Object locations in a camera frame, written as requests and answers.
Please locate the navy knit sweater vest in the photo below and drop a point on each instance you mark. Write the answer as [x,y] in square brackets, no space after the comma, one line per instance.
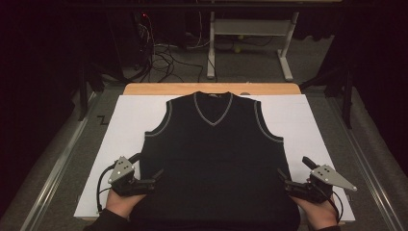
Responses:
[215,160]

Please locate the white table sheet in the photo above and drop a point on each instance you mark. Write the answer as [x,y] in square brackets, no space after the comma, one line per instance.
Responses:
[288,112]

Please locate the person's right hand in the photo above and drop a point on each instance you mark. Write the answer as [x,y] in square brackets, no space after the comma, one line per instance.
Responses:
[319,213]

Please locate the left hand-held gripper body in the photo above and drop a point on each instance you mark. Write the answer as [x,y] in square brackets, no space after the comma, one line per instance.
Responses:
[123,174]

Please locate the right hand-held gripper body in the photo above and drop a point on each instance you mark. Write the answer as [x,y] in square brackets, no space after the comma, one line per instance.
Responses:
[320,186]

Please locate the black metal stand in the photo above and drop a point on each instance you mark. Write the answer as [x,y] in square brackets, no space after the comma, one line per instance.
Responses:
[84,93]
[347,102]

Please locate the white desk frame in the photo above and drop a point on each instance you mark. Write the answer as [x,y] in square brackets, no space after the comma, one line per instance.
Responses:
[253,27]

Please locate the dark equipment with red light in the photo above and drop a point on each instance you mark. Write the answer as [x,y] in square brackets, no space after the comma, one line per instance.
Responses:
[144,35]

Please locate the person's left hand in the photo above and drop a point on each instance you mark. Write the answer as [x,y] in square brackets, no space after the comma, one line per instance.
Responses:
[123,203]

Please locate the metal floor rail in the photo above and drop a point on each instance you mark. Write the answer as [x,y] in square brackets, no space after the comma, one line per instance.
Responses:
[54,173]
[369,166]

